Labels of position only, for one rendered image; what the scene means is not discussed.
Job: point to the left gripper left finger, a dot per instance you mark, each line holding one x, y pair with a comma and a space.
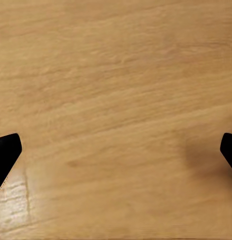
10, 150

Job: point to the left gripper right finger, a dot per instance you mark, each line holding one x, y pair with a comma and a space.
226, 147

